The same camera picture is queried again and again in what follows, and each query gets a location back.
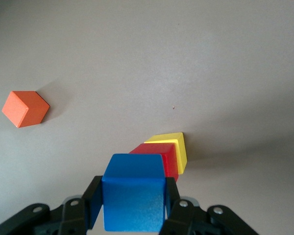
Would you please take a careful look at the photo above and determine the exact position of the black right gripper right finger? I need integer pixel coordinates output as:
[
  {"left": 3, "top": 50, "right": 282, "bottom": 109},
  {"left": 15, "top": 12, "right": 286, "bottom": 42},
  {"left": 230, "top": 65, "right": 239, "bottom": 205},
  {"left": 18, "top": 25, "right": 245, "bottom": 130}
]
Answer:
[{"left": 158, "top": 176, "right": 260, "bottom": 235}]

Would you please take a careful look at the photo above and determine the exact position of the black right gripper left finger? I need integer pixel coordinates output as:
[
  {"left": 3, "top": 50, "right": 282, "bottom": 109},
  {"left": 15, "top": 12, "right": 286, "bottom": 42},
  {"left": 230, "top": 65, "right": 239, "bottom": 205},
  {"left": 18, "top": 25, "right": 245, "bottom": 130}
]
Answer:
[{"left": 0, "top": 175, "right": 104, "bottom": 235}]

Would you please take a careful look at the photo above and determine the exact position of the blue wooden cube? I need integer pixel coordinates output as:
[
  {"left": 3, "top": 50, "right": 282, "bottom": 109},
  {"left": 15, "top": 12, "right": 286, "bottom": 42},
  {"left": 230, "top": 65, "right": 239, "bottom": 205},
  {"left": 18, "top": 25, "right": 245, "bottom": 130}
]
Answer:
[{"left": 101, "top": 153, "right": 167, "bottom": 233}]

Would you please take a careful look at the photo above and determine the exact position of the red wooden cube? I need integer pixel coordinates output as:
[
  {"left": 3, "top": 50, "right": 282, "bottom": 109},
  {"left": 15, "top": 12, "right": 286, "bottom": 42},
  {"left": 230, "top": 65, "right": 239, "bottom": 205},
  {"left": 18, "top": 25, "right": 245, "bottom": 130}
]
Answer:
[{"left": 129, "top": 143, "right": 179, "bottom": 183}]

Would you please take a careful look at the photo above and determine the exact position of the yellow wooden cube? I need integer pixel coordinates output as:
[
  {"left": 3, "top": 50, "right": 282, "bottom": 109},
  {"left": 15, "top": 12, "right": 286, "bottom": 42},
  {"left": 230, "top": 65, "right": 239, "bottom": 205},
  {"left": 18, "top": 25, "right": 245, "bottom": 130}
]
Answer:
[{"left": 144, "top": 132, "right": 188, "bottom": 175}]

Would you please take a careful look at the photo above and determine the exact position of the orange wooden cube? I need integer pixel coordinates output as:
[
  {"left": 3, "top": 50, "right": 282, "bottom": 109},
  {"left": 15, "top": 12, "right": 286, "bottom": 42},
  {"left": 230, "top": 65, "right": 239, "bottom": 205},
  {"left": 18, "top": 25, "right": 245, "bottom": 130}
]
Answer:
[{"left": 1, "top": 91, "right": 50, "bottom": 128}]

